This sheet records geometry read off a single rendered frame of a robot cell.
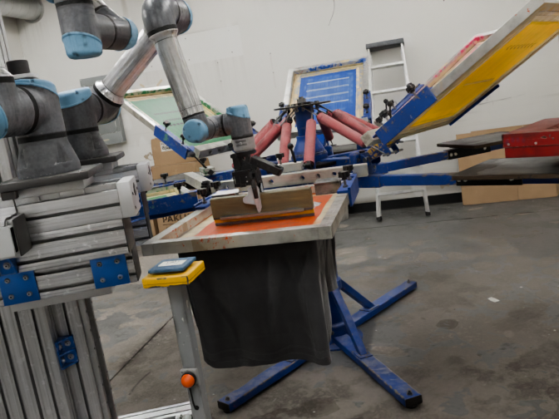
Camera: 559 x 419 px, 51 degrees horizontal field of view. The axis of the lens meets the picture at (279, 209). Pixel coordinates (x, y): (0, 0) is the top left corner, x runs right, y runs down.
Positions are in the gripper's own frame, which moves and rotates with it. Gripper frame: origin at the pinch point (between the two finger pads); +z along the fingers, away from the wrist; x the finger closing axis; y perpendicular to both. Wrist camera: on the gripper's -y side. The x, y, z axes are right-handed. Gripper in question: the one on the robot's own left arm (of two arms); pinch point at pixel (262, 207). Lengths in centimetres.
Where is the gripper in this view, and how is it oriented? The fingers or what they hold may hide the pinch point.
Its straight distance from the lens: 199.4
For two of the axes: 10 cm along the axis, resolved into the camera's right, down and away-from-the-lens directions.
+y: -9.6, 1.4, 2.4
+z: 1.8, 9.7, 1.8
